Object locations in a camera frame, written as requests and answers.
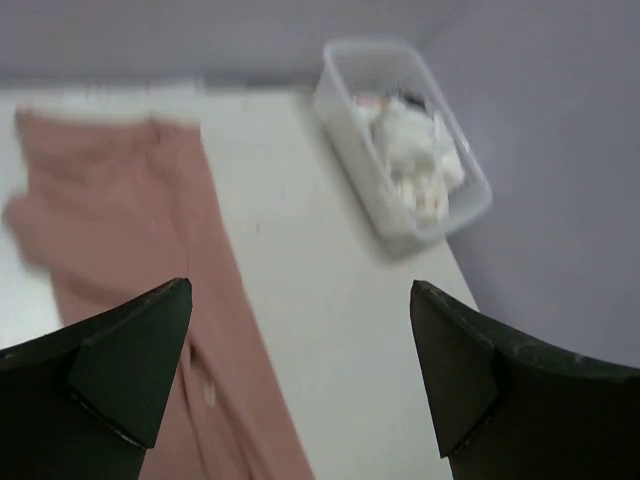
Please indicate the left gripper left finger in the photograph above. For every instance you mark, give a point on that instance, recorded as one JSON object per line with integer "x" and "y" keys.
{"x": 87, "y": 401}

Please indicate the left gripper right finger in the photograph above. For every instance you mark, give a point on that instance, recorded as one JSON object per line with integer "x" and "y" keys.
{"x": 506, "y": 405}

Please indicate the pink printed t-shirt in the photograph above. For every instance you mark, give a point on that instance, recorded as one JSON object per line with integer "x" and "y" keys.
{"x": 114, "y": 210}

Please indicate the white printed t-shirt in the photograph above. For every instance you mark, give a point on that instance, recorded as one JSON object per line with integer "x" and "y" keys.
{"x": 415, "y": 148}

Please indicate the white plastic basket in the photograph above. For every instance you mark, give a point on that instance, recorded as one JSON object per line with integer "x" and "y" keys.
{"x": 379, "y": 66}

